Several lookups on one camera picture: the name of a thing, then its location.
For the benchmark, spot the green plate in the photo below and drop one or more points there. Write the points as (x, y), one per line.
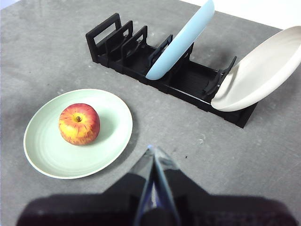
(105, 122)

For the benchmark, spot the beige plate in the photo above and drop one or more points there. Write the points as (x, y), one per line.
(256, 73)

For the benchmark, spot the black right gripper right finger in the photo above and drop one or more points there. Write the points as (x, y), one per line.
(211, 212)

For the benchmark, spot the red yellow apple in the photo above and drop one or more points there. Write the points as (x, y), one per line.
(78, 124)

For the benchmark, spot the black plate rack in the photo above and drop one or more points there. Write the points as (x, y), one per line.
(188, 77)

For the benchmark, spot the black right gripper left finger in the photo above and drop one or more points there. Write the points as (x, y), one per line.
(105, 207)

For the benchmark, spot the blue plate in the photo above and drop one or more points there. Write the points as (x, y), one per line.
(181, 42)

